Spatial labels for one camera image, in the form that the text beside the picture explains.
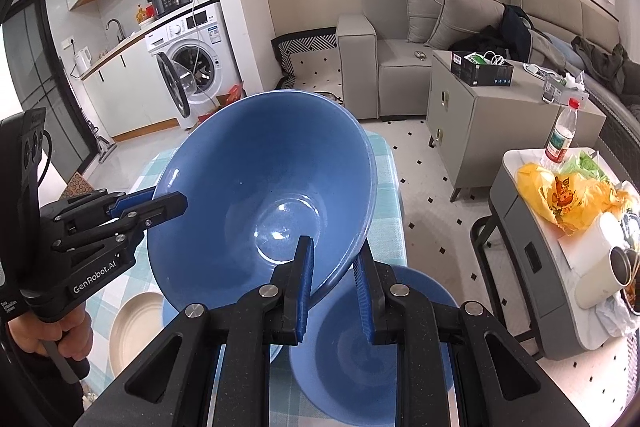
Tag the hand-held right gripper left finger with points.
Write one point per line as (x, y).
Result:
(304, 292)

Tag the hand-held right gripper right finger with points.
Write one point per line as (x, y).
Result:
(362, 302)

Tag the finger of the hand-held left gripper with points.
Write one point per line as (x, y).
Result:
(160, 209)
(132, 202)

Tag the beige plate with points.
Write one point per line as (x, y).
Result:
(135, 337)

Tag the person's left hand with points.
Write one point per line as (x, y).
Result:
(27, 337)

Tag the patterned brown cardboard box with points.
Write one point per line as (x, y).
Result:
(80, 187)

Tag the floor mop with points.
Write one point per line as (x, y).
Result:
(102, 152)

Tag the white kitchen counter cabinet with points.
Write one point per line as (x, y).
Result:
(130, 82)

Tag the red open cardboard box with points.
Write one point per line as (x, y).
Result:
(234, 96)

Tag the black framed glass door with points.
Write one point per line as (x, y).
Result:
(35, 67)

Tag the white electric kettle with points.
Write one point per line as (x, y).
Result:
(83, 62)

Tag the metal kitchen faucet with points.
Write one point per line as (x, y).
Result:
(120, 29)

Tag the grey side table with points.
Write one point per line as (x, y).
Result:
(530, 257)

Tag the white washing machine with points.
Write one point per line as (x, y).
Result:
(210, 37)

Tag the yellow bottle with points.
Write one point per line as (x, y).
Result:
(140, 14)

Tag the grey side cabinet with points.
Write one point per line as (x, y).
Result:
(475, 132)

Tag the yellow plastic bag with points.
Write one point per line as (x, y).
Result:
(560, 197)

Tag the grey sofa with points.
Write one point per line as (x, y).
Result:
(395, 77)

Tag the cream insulated flask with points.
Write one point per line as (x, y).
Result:
(597, 287)

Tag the small metal keyring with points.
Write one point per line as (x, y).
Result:
(420, 56)

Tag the black cardboard box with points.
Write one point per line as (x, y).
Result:
(480, 74)

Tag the clear water bottle red cap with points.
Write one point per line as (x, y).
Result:
(561, 137)

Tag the green plastic bag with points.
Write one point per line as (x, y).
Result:
(585, 167)

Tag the white power strip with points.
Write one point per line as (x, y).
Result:
(537, 69)

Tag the grey cushion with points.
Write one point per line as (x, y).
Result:
(465, 19)
(420, 12)

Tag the white tissue pack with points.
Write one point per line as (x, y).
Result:
(565, 86)

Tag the black jacket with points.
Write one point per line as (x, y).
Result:
(515, 32)

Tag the dark green coat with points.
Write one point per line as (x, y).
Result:
(605, 64)

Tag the white wall socket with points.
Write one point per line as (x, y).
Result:
(68, 43)

